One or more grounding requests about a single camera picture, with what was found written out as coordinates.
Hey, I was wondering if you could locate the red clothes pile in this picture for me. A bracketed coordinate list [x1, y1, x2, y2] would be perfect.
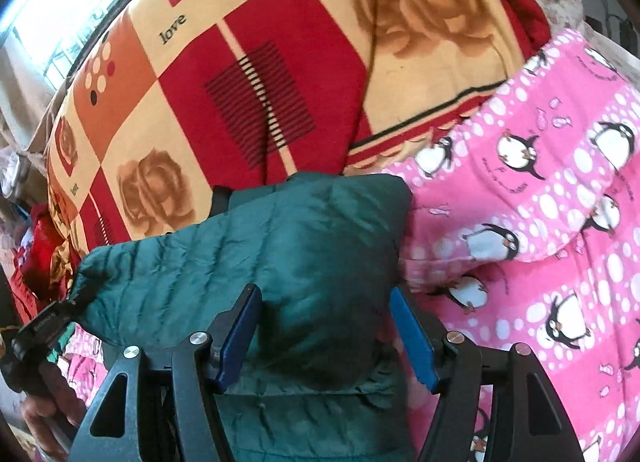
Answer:
[9, 204, 80, 325]

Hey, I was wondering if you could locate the pink penguin bedsheet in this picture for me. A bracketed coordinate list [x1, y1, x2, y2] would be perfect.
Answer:
[387, 29, 639, 461]

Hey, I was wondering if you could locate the red orange rose blanket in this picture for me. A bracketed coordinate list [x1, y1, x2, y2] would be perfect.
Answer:
[47, 0, 550, 254]

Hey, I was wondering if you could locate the person's left hand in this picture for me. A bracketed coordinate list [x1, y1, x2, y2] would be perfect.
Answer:
[21, 361, 87, 461]

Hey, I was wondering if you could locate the dark green puffer jacket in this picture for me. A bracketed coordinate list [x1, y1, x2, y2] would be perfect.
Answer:
[67, 169, 417, 462]

